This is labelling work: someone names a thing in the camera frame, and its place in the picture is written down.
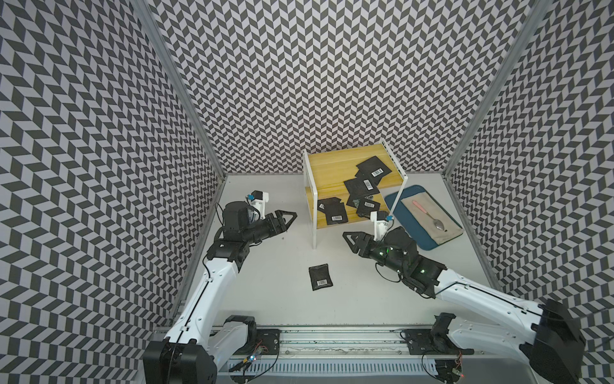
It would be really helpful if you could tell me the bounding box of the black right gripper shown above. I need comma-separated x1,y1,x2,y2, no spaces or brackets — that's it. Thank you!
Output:
342,231,406,275

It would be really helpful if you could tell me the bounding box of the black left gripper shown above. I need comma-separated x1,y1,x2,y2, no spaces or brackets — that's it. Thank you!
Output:
241,209,296,244

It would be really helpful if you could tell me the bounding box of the black tea bag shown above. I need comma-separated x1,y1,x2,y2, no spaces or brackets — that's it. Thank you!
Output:
326,204,348,226
317,197,342,214
356,198,381,219
344,178,380,197
357,156,392,176
309,264,334,291

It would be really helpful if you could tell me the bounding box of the green label tea bag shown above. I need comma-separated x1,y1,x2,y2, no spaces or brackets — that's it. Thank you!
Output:
355,170,385,186

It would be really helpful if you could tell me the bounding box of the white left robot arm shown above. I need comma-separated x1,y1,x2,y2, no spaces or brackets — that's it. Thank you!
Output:
142,191,297,383

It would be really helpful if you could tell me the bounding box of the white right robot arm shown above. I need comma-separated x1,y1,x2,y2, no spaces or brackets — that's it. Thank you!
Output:
342,227,586,383

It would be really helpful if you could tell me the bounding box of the blue tray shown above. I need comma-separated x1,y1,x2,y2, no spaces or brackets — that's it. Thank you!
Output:
393,185,465,251

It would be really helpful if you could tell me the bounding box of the beige cloth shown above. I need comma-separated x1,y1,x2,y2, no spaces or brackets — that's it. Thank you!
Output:
401,192,465,246

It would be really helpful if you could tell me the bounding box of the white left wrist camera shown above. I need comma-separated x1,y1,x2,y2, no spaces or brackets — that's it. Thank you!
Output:
246,190,270,222

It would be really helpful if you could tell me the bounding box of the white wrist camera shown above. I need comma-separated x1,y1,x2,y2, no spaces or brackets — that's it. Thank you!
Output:
369,211,394,242
246,190,270,222

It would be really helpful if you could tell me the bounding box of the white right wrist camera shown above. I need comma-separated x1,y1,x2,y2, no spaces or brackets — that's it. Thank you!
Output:
369,211,394,242

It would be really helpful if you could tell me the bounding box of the wooden shelf white frame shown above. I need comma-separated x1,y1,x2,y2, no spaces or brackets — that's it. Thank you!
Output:
302,141,408,248

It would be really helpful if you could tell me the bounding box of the pink handled metal spoon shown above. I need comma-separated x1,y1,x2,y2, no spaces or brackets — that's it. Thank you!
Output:
412,200,446,232

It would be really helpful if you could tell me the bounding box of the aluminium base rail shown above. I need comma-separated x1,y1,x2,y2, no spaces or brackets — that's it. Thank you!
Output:
216,326,537,383

